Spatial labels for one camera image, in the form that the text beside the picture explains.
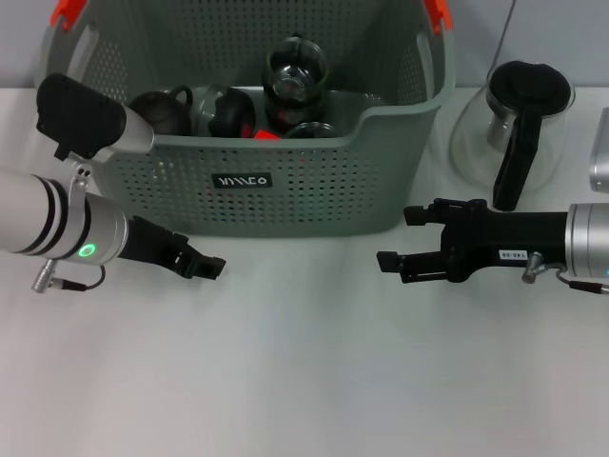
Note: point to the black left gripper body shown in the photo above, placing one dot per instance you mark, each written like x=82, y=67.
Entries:
x=152, y=245

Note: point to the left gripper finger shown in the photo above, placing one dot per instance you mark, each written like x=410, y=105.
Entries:
x=188, y=269
x=211, y=267

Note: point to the grey-green perforated storage basket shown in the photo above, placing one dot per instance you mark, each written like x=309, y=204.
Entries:
x=333, y=190

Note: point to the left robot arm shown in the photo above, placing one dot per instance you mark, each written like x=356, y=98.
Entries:
x=47, y=214

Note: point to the large bright red toy brick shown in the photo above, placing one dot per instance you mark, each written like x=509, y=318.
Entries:
x=265, y=134

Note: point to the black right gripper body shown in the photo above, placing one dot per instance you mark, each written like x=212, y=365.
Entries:
x=499, y=238

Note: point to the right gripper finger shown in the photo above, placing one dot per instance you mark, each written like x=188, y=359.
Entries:
x=423, y=267
x=418, y=216

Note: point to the black clay teapot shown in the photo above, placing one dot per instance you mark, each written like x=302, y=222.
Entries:
x=159, y=112

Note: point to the glass pitcher with black lid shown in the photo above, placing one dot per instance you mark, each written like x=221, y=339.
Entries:
x=528, y=85

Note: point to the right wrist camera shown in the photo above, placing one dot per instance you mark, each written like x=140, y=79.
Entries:
x=600, y=162

